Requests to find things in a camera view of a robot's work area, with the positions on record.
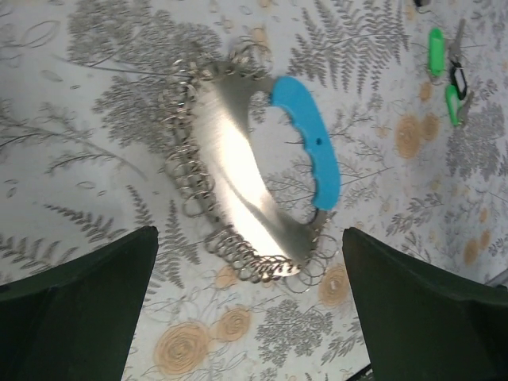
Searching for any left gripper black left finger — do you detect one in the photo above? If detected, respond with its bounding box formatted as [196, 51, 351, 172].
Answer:
[1, 226, 158, 380]

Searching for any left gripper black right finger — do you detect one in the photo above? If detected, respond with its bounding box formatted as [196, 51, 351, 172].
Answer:
[342, 228, 507, 380]

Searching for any green key tag with key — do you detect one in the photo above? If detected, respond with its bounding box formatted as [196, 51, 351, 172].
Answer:
[428, 28, 446, 77]

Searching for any floral table mat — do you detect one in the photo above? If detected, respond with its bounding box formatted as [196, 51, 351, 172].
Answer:
[1, 1, 507, 380]

